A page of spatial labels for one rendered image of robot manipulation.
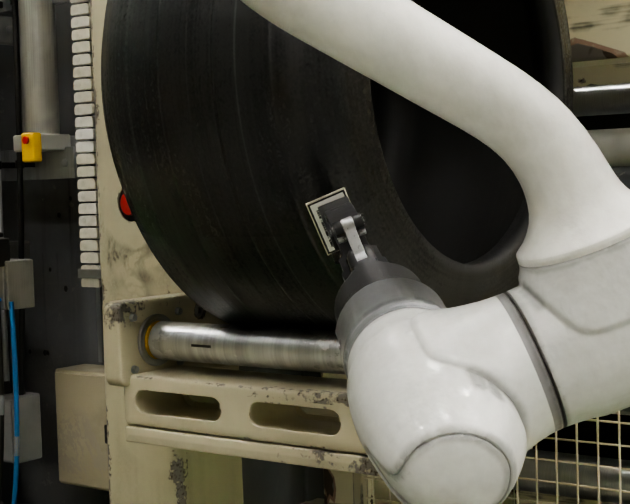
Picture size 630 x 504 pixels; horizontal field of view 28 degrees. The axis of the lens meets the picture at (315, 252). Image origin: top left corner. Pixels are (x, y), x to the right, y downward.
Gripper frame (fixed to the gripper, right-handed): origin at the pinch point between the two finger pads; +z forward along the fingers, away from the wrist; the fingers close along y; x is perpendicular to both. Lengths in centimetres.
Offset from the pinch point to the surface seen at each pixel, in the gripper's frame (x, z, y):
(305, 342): -7.6, 9.9, 16.2
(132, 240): -23.7, 40.3, 11.1
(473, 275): 11.8, 13.3, 18.0
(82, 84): -23, 54, -6
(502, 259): 16.1, 17.7, 20.0
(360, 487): -9, 48, 65
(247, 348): -13.8, 14.6, 17.0
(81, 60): -22, 56, -8
